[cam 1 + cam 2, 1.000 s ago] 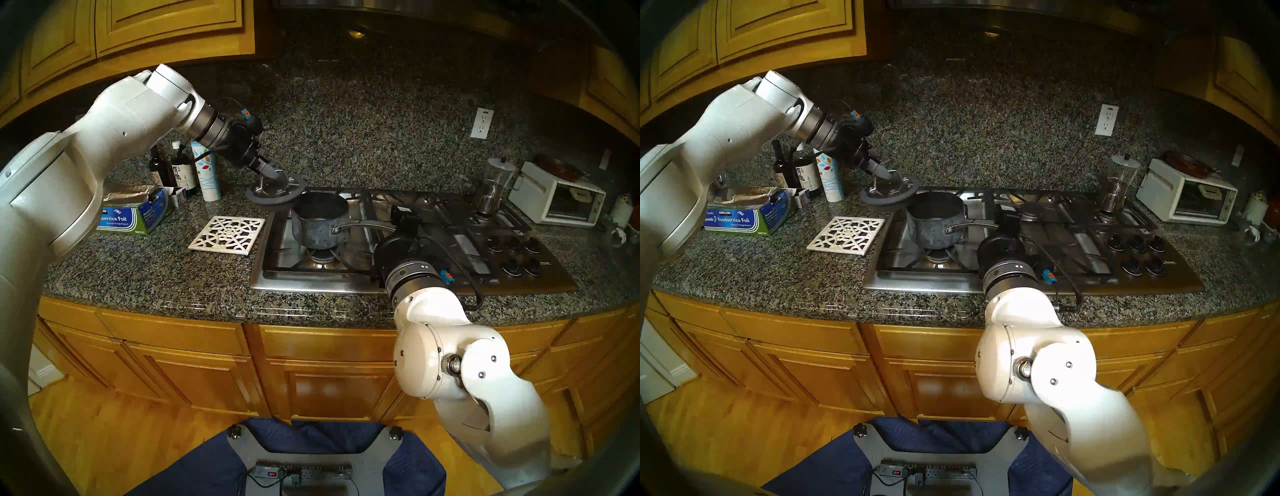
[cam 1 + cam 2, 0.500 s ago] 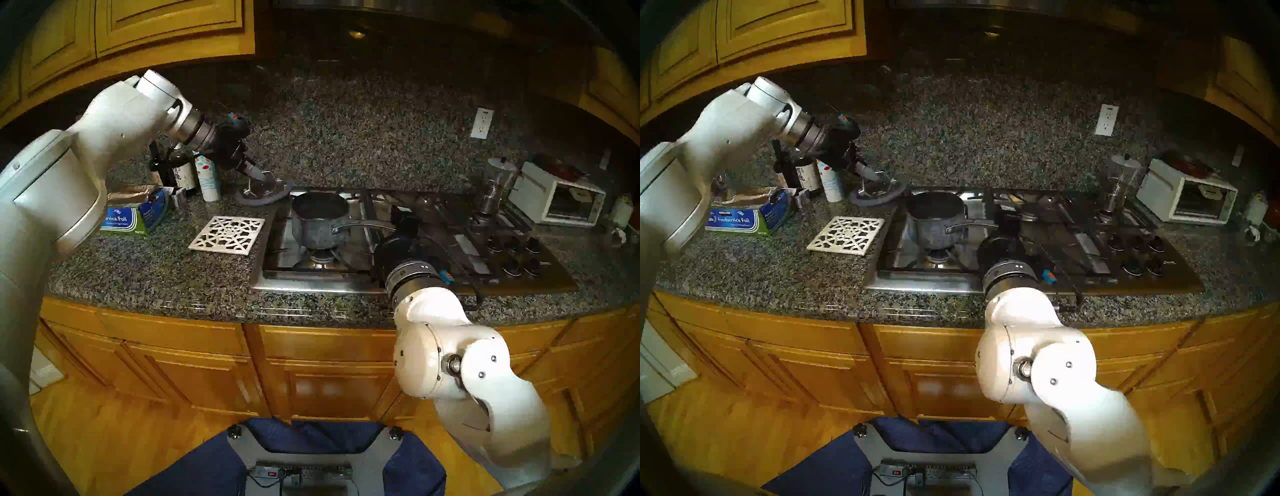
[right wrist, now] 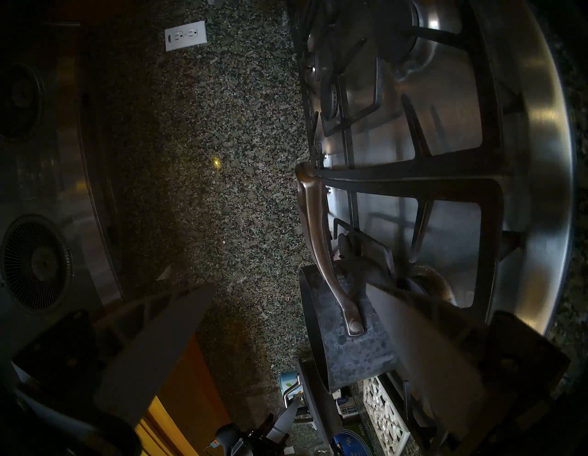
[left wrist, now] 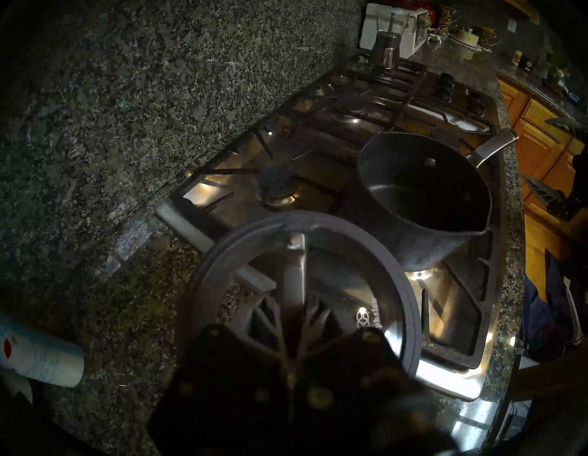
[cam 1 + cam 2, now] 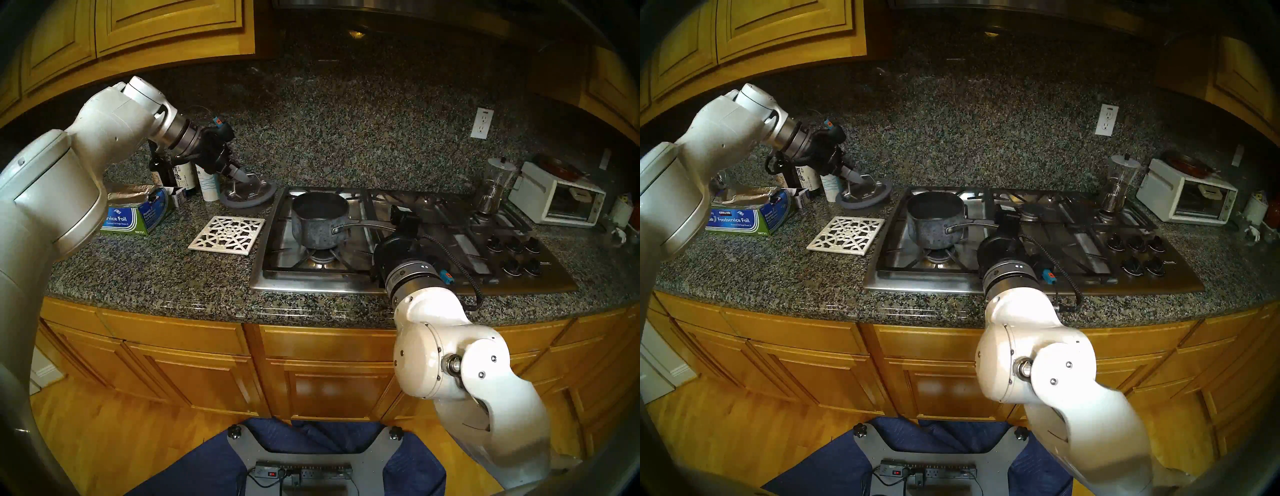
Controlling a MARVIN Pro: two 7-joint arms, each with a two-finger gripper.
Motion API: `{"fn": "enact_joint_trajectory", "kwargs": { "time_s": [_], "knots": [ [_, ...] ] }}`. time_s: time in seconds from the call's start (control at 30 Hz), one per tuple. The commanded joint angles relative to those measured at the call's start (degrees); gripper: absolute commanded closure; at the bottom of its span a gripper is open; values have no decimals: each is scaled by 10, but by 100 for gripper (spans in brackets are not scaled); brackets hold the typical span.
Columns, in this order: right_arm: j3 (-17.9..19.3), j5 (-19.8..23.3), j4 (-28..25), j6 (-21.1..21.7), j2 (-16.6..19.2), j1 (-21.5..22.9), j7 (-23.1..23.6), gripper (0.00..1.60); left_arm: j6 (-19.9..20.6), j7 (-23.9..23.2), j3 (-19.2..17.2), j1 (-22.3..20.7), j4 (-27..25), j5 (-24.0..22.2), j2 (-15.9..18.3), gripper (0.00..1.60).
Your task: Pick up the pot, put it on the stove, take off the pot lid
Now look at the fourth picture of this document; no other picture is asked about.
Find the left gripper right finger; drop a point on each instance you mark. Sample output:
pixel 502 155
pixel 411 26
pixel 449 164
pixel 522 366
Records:
pixel 314 326

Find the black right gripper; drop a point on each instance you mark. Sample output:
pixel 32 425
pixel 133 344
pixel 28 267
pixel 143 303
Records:
pixel 579 184

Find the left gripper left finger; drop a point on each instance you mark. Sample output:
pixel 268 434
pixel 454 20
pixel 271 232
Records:
pixel 268 328

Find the glass pot lid grey rim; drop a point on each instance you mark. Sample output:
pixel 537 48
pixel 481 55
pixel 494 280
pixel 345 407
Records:
pixel 303 257

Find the grey speckled saucepan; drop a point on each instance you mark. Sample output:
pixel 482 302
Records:
pixel 422 193

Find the wooden lower cabinets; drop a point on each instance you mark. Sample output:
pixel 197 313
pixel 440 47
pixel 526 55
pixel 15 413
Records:
pixel 537 138

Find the small white figurine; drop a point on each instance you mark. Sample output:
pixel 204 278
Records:
pixel 434 41

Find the dark patterned mug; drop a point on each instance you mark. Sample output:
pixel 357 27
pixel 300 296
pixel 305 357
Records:
pixel 446 14

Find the glass blender jar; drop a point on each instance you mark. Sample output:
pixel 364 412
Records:
pixel 386 46

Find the red frying pan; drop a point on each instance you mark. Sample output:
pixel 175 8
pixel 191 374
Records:
pixel 418 4

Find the stainless gas cooktop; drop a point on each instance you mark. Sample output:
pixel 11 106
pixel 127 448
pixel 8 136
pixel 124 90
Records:
pixel 349 115

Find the white toaster oven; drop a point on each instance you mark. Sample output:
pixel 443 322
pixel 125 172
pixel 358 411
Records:
pixel 374 27

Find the leaf print salt canister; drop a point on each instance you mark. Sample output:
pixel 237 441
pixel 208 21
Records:
pixel 36 354

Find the narrow white wall plate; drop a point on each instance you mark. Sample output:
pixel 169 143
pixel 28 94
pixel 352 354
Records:
pixel 512 25

